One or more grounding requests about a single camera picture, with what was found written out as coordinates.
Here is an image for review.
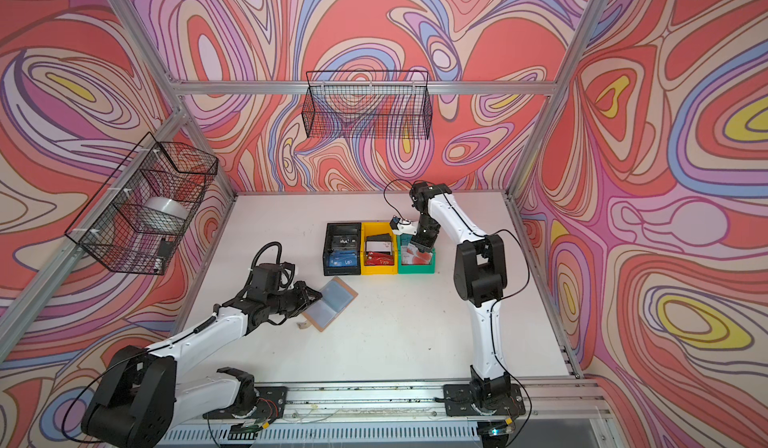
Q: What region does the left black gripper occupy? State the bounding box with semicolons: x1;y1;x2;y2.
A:
264;281;323;318

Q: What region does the white red circle card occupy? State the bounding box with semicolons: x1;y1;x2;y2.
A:
400;244;433;266

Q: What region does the tan leather card holder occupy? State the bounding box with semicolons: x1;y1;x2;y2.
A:
302;277;358;332

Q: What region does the red credit card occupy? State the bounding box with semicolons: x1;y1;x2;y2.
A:
365;251;395;266

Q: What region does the blue VIP credit card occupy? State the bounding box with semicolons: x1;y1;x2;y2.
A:
328;250;359;268

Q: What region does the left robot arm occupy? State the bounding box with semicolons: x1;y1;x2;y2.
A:
80;255;322;447

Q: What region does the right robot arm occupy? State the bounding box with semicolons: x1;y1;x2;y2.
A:
409;181;525;419

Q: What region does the green plastic bin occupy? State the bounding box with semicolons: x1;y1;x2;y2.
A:
397;234;437;275

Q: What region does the yellow plastic bin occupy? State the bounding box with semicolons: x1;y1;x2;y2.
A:
360;222;398;276

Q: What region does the black plastic bin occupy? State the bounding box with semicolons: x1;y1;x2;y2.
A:
322;222;361;276

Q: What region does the small black box in basket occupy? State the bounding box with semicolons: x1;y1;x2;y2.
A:
156;238;174;260

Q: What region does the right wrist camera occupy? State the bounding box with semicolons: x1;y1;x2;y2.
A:
389;216;418;236

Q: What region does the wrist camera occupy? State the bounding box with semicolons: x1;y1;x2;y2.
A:
249;262;296;294
389;216;418;236

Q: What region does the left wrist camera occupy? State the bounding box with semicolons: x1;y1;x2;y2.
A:
249;262;296;294

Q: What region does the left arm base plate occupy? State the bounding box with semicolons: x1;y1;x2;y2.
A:
203;385;288;422

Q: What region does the back wire basket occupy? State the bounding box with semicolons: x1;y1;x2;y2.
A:
301;69;433;140

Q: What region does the wire basket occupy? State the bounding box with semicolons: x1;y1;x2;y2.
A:
65;134;219;276
301;69;433;140

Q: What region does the left wire basket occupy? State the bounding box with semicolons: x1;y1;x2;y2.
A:
65;134;219;276

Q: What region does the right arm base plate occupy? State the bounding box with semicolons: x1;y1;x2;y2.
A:
434;383;527;419

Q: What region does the aluminium front rail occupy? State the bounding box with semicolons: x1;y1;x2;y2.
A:
119;378;619;443

